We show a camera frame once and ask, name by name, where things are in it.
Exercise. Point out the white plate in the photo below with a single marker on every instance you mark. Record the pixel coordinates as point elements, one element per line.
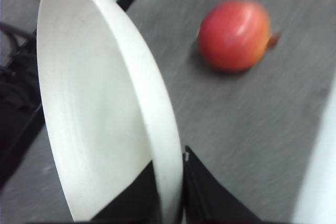
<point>108,111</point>

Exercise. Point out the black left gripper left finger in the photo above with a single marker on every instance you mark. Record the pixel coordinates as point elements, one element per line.
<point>139,204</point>

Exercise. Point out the black plate rack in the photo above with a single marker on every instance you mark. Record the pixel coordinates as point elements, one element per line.
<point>20,99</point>

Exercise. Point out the red pomegranate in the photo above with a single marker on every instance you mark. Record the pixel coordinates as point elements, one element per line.
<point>234,35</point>

